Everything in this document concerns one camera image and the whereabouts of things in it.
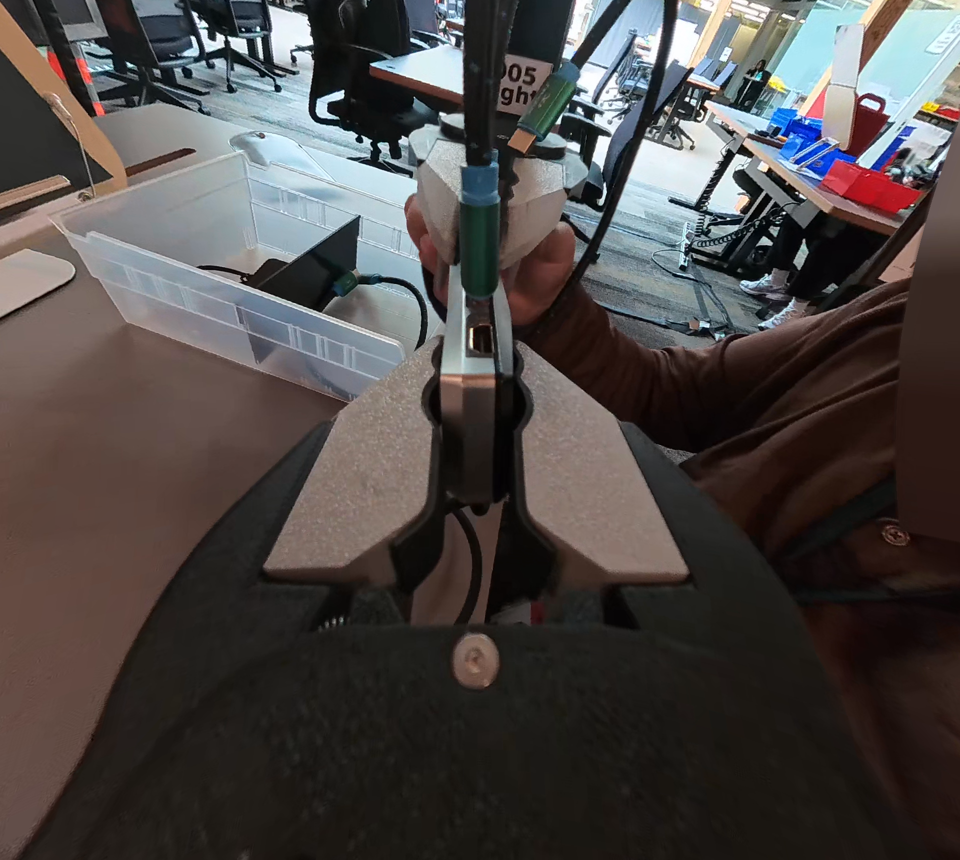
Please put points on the blue plastic bins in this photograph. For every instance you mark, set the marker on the blue plastic bins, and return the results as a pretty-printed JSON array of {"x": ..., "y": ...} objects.
[{"x": 806, "y": 136}]

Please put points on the grey hdmi adapter hub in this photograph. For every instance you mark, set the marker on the grey hdmi adapter hub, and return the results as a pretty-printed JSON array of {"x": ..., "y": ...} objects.
[{"x": 469, "y": 425}]

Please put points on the red plastic bins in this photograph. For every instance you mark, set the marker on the red plastic bins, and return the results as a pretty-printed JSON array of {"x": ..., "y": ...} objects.
[{"x": 870, "y": 185}]

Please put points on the wooden desk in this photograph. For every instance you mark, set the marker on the wooden desk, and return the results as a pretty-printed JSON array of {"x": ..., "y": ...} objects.
[
  {"x": 742, "y": 132},
  {"x": 420, "y": 69}
]

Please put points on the black bin divider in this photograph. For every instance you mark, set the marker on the black bin divider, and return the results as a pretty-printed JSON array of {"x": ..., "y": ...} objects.
[{"x": 322, "y": 252}]

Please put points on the dark red bag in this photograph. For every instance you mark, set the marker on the dark red bag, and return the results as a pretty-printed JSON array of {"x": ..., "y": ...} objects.
[{"x": 870, "y": 129}]

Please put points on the white monitor stand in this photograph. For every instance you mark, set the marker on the white monitor stand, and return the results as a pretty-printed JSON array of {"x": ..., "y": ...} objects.
[{"x": 30, "y": 279}]

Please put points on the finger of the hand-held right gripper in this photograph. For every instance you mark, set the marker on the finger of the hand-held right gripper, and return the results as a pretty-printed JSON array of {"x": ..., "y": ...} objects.
[
  {"x": 441, "y": 200},
  {"x": 536, "y": 207}
]

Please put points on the white power strip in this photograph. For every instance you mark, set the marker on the white power strip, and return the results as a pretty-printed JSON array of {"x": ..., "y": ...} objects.
[{"x": 685, "y": 249}]

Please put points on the person's right forearm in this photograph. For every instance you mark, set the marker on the person's right forearm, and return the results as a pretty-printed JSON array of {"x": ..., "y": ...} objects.
[{"x": 675, "y": 387}]

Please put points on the clear plastic bin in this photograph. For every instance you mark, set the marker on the clear plastic bin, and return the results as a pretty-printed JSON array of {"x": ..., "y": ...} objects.
[{"x": 150, "y": 252}]

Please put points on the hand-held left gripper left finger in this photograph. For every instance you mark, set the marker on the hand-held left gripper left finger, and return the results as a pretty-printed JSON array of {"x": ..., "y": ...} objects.
[{"x": 352, "y": 492}]

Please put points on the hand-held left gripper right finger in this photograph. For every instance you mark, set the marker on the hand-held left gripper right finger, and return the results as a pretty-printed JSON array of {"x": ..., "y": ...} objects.
[{"x": 600, "y": 500}]

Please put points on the person's right hand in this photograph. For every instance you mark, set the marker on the person's right hand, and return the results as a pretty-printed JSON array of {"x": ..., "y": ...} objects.
[{"x": 544, "y": 275}]

